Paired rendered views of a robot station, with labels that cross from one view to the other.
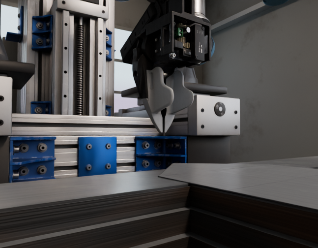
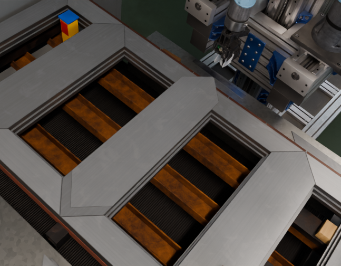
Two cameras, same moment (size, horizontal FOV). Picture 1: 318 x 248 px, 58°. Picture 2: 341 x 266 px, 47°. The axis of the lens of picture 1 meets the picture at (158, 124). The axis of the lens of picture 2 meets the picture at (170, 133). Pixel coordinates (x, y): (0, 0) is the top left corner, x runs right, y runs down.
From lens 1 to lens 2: 1.46 m
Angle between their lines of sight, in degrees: 78
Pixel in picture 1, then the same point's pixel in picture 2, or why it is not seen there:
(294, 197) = (165, 95)
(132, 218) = (163, 77)
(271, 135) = not seen: outside the picture
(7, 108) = (207, 18)
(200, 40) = (224, 53)
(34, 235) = (151, 69)
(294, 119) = not seen: outside the picture
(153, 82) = not seen: hidden behind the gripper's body
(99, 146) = (255, 42)
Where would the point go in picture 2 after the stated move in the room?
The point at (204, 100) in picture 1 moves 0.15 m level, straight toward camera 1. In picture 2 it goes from (287, 65) to (249, 65)
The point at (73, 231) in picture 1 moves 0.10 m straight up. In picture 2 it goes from (154, 72) to (157, 54)
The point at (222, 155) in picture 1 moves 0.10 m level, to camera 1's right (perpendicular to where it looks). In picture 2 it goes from (297, 96) to (308, 116)
